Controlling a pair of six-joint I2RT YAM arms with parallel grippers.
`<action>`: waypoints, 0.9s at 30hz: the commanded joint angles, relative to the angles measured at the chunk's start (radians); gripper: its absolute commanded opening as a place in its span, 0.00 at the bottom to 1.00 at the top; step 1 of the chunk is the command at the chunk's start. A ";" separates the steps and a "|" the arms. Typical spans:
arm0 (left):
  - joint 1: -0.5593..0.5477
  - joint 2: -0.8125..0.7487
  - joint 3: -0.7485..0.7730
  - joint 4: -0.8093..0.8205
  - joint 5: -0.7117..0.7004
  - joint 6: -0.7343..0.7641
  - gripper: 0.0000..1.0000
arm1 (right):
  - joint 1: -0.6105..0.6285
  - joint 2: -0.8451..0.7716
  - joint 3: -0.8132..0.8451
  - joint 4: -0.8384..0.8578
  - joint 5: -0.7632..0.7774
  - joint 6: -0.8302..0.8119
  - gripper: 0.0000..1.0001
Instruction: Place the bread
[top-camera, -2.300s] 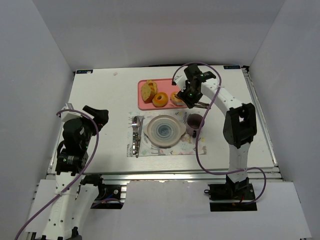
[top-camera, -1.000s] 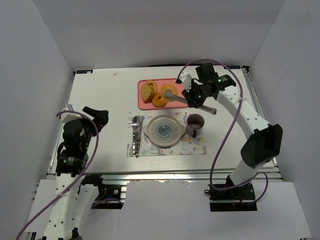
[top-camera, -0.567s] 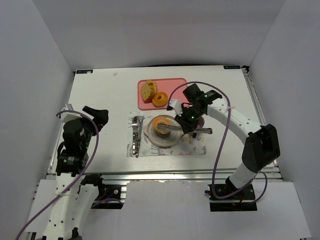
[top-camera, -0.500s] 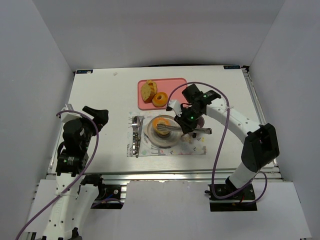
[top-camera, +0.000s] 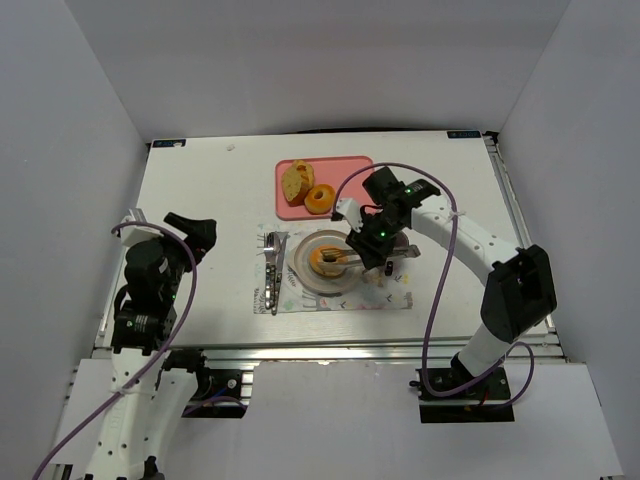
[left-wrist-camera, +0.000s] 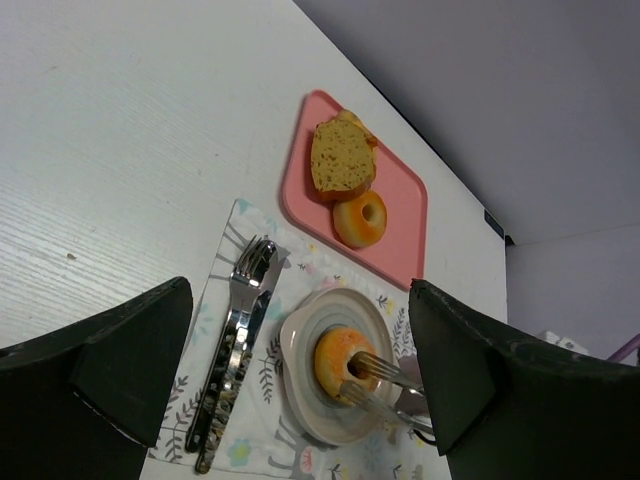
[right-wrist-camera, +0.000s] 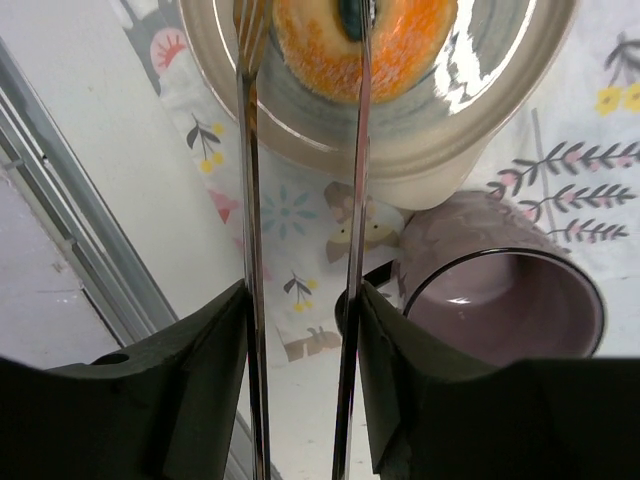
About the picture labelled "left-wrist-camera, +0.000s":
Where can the metal fork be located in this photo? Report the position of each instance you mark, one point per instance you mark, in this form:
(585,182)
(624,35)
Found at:
(220,382)

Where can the sliced bread loaf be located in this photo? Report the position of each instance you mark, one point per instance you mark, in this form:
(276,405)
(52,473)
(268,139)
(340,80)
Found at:
(343,158)

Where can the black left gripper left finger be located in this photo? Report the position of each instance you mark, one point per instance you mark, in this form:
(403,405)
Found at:
(87,401)

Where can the metal tongs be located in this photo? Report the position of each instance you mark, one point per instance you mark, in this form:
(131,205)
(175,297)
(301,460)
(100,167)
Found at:
(386,374)

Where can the orange donut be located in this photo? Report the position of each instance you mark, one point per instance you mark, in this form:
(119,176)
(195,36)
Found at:
(360,222)
(332,355)

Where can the white blue ceramic plate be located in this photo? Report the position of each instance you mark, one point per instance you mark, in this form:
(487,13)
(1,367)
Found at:
(325,419)

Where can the floral placemat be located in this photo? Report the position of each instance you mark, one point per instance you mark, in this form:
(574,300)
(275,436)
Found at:
(262,437)

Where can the pink rectangular tray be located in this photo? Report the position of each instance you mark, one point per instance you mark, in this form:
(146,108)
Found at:
(399,257)

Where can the metal knife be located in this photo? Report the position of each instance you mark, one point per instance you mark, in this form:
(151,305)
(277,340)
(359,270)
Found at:
(205,458)

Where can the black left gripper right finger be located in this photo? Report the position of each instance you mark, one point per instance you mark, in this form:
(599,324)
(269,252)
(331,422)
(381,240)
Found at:
(507,405)

